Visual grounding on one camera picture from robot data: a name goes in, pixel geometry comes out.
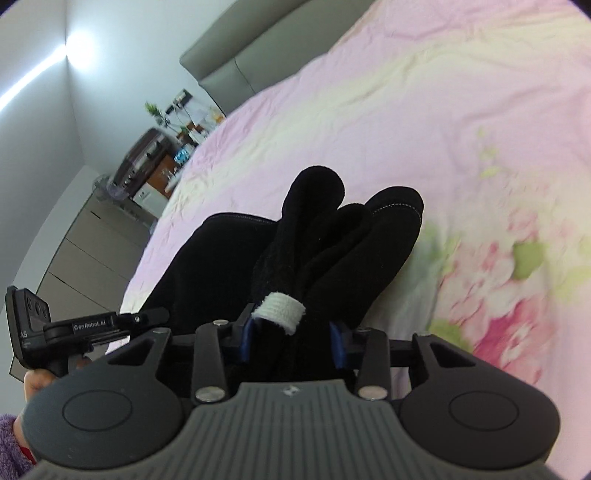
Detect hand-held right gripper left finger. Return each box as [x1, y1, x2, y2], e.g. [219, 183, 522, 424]
[105, 302, 260, 405]

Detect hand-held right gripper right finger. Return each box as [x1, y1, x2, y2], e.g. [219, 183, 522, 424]
[329, 322, 479, 401]

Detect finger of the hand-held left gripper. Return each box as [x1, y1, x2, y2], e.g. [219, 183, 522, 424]
[115, 308, 171, 334]

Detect black pants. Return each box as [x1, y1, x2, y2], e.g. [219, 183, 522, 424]
[136, 165, 424, 385]

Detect purple fuzzy sleeved forearm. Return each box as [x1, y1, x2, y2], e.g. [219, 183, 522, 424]
[0, 412, 37, 480]

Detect person's left hand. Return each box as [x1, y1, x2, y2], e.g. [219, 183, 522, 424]
[23, 357, 93, 402]

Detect grey low cabinet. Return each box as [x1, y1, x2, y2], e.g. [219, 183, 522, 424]
[34, 190, 160, 311]

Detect white box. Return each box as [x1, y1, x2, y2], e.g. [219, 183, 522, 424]
[133, 186, 168, 214]

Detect cluttered bedside table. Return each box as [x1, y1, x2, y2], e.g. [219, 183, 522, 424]
[111, 128, 175, 195]

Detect green potted plant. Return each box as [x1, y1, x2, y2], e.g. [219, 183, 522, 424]
[144, 101, 175, 129]

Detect pink floral bedspread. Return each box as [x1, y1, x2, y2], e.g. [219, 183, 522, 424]
[119, 0, 591, 398]

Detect grey upholstered headboard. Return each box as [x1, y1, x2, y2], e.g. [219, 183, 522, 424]
[179, 0, 380, 119]

